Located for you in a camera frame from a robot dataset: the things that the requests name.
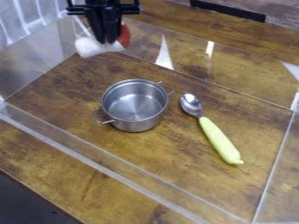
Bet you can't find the small silver pot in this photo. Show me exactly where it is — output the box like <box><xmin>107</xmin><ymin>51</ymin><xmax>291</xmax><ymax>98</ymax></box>
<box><xmin>92</xmin><ymin>79</ymin><xmax>175</xmax><ymax>133</ymax></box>

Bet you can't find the black bar on table edge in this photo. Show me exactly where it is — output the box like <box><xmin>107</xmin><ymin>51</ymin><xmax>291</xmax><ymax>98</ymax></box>
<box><xmin>190</xmin><ymin>0</ymin><xmax>267</xmax><ymax>23</ymax></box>

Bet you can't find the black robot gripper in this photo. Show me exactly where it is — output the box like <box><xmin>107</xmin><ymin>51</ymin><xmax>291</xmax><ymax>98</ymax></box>
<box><xmin>65</xmin><ymin>0</ymin><xmax>140</xmax><ymax>44</ymax></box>

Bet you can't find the spoon with yellow handle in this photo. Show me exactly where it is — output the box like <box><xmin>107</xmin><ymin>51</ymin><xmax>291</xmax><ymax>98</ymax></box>
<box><xmin>180</xmin><ymin>94</ymin><xmax>244</xmax><ymax>165</ymax></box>

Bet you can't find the red and white toy mushroom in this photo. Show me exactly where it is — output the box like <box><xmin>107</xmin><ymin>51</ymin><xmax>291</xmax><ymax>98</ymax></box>
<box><xmin>75</xmin><ymin>23</ymin><xmax>131</xmax><ymax>58</ymax></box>

